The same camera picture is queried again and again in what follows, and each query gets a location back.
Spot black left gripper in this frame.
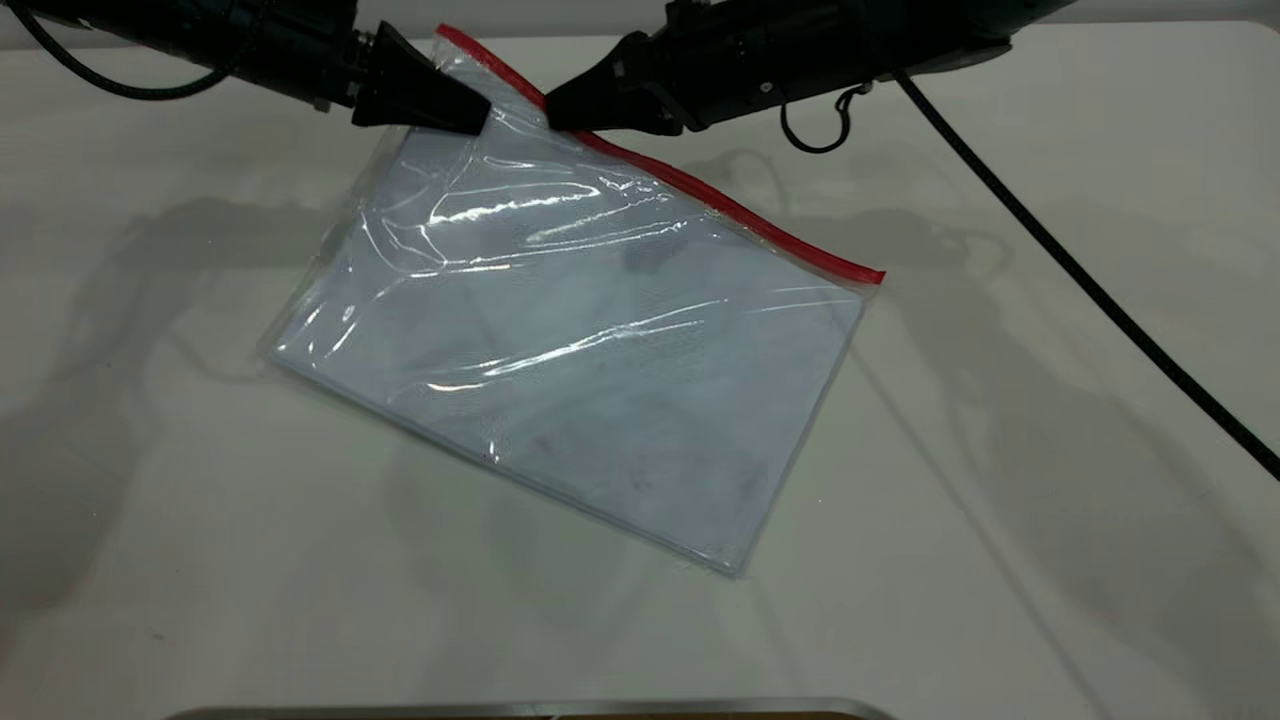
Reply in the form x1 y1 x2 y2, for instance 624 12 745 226
230 0 493 136

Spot grey metal bar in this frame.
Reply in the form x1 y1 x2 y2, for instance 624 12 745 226
160 697 901 720

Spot transparent zip bag red zipper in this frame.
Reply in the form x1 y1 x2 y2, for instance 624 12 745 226
258 22 887 579

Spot white paper sheets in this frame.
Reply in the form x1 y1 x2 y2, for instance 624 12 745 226
272 130 866 573

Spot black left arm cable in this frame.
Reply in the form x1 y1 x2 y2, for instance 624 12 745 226
5 0 236 101

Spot thin black looped cable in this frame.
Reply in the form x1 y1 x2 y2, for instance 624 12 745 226
780 83 873 156

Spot thick black braided cable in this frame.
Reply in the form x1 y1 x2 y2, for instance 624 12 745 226
893 68 1280 483

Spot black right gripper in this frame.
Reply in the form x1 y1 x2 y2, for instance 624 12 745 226
545 0 1013 136

